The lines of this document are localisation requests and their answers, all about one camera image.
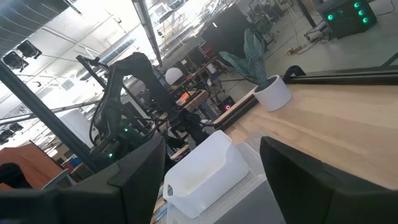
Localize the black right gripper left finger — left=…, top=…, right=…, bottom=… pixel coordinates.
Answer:
left=57, top=134, right=167, bottom=224

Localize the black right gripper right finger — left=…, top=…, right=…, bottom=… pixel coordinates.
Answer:
left=259, top=136, right=398, bottom=224

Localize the white plastic bin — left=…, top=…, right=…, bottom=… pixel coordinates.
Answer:
left=162, top=129, right=251, bottom=219

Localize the white globe lamp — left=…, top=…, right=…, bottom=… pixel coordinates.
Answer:
left=164, top=67, right=184, bottom=86

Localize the clear plastic bin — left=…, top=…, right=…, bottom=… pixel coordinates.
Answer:
left=166, top=141, right=268, bottom=224

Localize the white round plant pot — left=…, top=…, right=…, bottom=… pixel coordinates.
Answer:
left=252, top=74, right=293, bottom=112

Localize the green leafy potted plant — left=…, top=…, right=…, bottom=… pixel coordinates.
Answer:
left=219, top=27, right=271, bottom=91

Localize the orange wooden cabinet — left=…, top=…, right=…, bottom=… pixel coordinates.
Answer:
left=0, top=141, right=65, bottom=190

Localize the black studio light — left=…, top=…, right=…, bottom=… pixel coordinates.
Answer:
left=2, top=50, right=30, bottom=73
left=16, top=39, right=43, bottom=60

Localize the black box with green lights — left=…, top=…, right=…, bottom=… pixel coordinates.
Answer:
left=317, top=0, right=377, bottom=40

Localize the black overhead frame beam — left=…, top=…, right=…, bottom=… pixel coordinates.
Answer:
left=132, top=0, right=164, bottom=68

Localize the black table frame rail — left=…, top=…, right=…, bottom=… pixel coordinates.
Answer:
left=214, top=65, right=398, bottom=131

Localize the black frame post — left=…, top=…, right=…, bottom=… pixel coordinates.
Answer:
left=0, top=60, right=102, bottom=174

